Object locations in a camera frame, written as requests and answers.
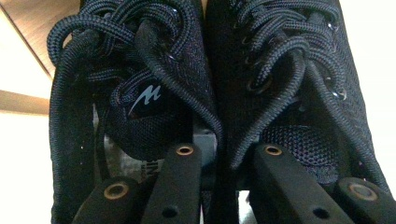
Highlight black lace-up shoe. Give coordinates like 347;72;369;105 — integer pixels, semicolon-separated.
46;0;225;224
204;0;393;224

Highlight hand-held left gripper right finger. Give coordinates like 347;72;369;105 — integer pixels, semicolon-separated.
252;143;357;224

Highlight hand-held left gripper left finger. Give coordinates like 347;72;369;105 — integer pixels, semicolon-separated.
140;143;204;224

